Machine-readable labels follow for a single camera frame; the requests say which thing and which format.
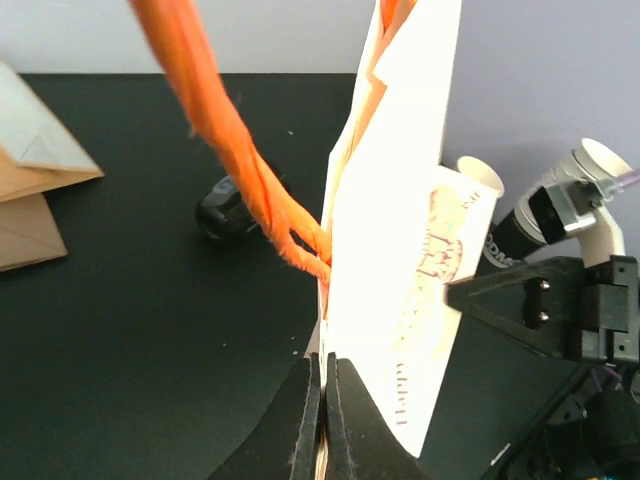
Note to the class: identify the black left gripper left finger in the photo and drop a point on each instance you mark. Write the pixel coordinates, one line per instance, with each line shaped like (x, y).
(284, 443)

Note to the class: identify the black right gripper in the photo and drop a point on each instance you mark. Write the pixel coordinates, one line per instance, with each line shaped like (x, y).
(557, 308)

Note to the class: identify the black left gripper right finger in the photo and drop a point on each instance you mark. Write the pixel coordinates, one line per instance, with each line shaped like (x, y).
(360, 444)

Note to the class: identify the printed white paper bag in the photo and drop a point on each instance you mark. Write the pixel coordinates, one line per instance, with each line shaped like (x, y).
(365, 247)

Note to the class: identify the single paper coffee cup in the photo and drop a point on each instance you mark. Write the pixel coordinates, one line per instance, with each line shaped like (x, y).
(475, 189)

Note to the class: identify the black coffee cup lid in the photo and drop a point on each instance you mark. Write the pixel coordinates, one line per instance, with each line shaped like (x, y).
(222, 215)

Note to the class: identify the brown kraft paper bag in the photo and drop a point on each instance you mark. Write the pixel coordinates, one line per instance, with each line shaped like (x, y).
(29, 233)

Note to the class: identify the orange kraft paper bag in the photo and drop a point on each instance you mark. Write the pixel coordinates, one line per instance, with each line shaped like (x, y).
(38, 152)

